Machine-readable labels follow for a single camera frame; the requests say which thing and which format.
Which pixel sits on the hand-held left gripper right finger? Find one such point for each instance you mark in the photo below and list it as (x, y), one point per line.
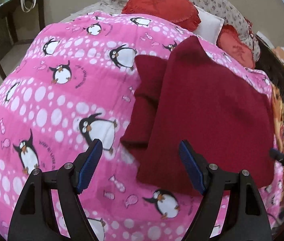
(192, 166)

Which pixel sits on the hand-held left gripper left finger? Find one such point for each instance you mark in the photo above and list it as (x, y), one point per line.
(90, 161)

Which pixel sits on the dark red sweater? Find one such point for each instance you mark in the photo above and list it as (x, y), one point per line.
(207, 105)

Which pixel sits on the orange printed blanket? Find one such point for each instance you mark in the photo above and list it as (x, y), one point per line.
(279, 115)

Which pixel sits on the pink penguin blanket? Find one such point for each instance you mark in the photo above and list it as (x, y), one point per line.
(56, 105)

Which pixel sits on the dark carved wooden cabinet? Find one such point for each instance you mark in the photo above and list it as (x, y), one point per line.
(277, 80)

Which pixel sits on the red heart pillow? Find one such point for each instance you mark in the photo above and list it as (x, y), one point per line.
(162, 3)
(237, 46)

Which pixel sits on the white pillow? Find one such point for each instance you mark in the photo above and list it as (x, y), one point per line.
(210, 25)

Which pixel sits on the dark wooden desk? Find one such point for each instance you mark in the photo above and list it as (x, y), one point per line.
(4, 15)

